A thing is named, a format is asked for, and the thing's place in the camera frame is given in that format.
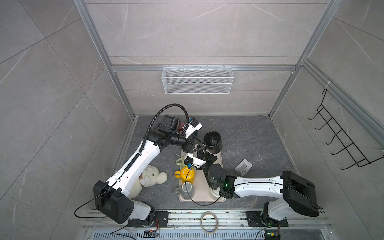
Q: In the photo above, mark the black wire hook rack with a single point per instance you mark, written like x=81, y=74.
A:
x=340, y=134

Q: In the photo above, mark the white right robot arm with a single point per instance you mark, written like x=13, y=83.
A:
x=293, y=194

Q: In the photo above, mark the grey mug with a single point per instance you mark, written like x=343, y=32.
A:
x=186, y=191

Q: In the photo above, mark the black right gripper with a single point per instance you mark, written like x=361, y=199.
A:
x=208, y=158

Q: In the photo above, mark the black mug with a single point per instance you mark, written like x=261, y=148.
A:
x=213, y=142

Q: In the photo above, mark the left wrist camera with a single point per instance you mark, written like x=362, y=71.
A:
x=192, y=126

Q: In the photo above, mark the yellow mug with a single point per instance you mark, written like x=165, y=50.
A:
x=186, y=175

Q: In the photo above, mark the light green mug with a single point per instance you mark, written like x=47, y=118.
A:
x=180, y=162

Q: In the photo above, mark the beige plastic tray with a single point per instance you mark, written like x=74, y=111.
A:
x=201, y=187

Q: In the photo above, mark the white plush dog toy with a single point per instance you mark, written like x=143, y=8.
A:
x=149, y=177

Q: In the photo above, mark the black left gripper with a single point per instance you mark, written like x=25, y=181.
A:
x=190, y=148

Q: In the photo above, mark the white mug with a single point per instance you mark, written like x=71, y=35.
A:
x=215, y=194

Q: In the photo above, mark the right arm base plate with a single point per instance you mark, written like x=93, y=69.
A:
x=259, y=219

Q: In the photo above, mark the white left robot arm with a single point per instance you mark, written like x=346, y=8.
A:
x=112, y=196

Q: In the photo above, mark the white wire mesh basket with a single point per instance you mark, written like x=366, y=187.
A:
x=197, y=80

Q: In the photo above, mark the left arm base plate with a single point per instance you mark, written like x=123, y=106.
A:
x=160, y=217

